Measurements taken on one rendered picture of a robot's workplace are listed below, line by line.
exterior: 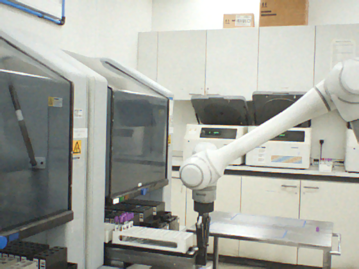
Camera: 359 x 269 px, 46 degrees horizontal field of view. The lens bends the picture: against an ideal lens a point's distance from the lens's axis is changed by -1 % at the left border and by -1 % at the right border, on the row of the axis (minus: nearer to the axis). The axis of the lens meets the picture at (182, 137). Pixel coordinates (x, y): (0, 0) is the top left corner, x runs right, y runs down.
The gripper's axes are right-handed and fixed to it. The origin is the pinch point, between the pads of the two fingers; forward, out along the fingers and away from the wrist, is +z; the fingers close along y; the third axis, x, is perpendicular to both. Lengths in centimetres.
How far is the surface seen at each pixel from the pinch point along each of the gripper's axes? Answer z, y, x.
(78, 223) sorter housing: -13.8, 26.3, -35.8
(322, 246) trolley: -1.4, -24.6, 41.9
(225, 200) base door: 21, -229, -43
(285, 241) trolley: -1.9, -25.3, 27.5
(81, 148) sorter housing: -39, 25, -36
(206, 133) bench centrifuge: -38, -233, -64
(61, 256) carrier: -6, 38, -34
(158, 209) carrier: -6, -42, -35
